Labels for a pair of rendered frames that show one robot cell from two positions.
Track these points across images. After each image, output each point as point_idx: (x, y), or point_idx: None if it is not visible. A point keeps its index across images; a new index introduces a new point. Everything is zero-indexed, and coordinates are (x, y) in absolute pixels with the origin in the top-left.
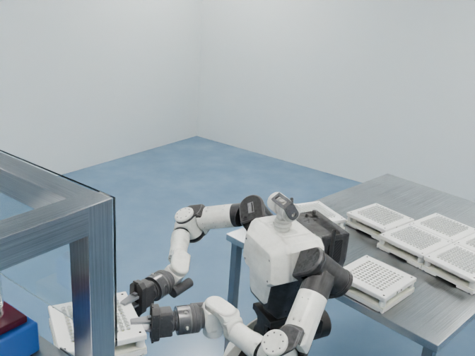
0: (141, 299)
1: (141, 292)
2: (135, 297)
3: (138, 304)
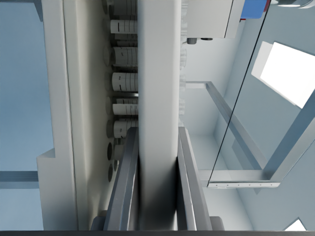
0: (197, 232)
1: (278, 232)
2: (204, 196)
3: (125, 221)
